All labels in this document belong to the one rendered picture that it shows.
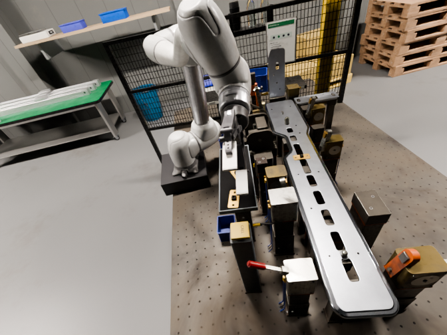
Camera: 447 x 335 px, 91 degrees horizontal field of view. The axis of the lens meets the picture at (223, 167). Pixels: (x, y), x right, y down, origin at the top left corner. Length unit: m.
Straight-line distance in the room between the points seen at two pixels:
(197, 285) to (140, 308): 0.97
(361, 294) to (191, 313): 0.69
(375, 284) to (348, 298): 0.10
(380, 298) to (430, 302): 0.43
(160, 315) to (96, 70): 4.10
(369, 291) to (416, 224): 0.66
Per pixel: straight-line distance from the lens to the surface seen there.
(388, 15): 4.84
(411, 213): 1.50
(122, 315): 2.16
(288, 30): 1.99
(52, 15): 4.88
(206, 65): 0.61
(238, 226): 0.75
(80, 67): 4.95
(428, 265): 0.91
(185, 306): 1.19
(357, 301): 0.86
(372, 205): 1.02
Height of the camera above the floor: 1.79
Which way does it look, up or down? 41 degrees down
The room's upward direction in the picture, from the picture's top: 14 degrees counter-clockwise
